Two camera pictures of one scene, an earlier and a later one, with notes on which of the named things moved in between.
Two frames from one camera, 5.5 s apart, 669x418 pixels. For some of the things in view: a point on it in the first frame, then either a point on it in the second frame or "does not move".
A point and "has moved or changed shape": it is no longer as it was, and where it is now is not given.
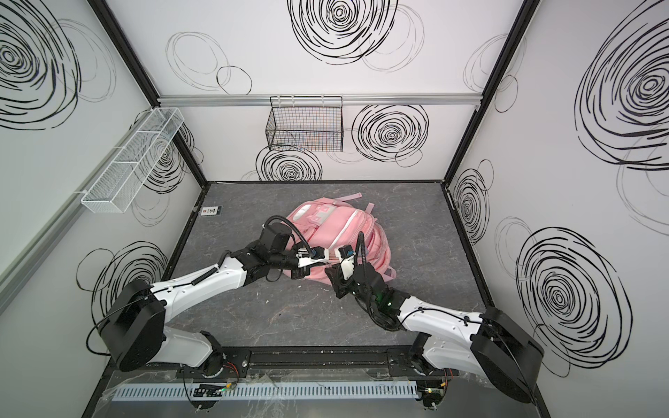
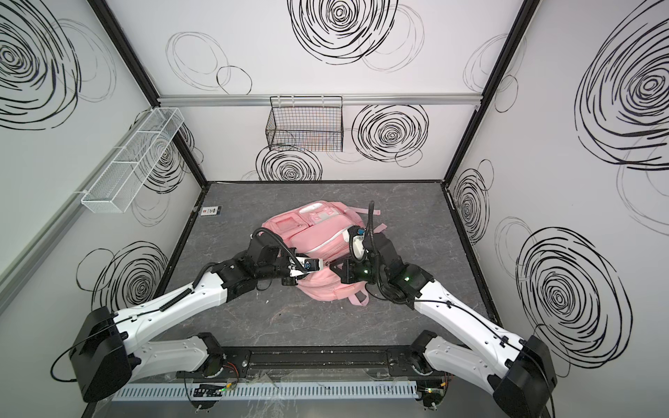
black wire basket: (307, 124) does not move
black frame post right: (479, 114) does not move
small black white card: (211, 211) does not move
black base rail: (307, 362) does not move
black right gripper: (340, 279) → (347, 269)
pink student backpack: (318, 227) has moved or changed shape
